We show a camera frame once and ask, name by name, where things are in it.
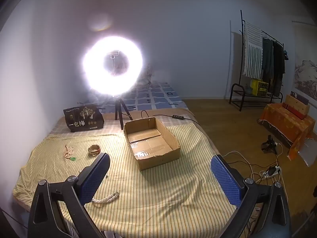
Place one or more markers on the dark hanging clothes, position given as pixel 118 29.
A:
pixel 272 64

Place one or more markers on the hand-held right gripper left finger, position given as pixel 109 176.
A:
pixel 91 186

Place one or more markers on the black clothes rack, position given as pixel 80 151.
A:
pixel 241 54

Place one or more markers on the white power strip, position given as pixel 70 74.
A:
pixel 272 172

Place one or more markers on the striped white towel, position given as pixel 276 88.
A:
pixel 252 52

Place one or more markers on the beige checked bedsheet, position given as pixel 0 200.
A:
pixel 111 126

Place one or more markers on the wall scroll painting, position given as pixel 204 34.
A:
pixel 305 74

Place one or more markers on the black printed bag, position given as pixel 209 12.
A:
pixel 84 120

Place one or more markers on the black tripod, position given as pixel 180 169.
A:
pixel 120 119

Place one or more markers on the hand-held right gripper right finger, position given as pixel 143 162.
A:
pixel 226 178

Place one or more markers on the wooden box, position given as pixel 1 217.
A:
pixel 297 109

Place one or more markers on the yellow striped cloth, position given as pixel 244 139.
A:
pixel 148 191

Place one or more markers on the cardboard box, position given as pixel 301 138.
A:
pixel 148 146

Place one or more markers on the dark long box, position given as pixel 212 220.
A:
pixel 301 98

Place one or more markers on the blue patchwork blanket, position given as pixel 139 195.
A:
pixel 153 96

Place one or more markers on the yellow crate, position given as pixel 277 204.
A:
pixel 260 88

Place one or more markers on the dried branch bundle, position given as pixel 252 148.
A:
pixel 149 73

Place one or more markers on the gold and red bangle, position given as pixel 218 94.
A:
pixel 90 150

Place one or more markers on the black stand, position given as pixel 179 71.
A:
pixel 269 145

